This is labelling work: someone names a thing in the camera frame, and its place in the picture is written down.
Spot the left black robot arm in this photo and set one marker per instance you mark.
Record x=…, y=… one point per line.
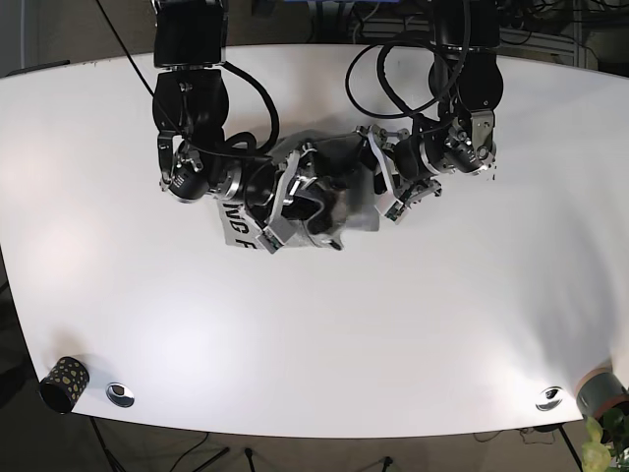
x=453, y=131

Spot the grey plant pot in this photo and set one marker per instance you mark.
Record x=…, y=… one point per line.
x=601, y=390

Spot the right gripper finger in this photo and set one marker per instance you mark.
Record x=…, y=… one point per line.
x=315, y=202

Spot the black gold-dotted cup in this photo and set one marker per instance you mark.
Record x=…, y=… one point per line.
x=61, y=389

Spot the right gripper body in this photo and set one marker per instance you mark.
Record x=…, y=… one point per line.
x=289, y=168

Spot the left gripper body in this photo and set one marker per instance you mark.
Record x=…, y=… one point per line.
x=398, y=194

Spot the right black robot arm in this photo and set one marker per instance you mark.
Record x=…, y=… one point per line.
x=190, y=102

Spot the heather grey T-shirt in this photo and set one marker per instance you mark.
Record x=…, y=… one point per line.
x=342, y=163

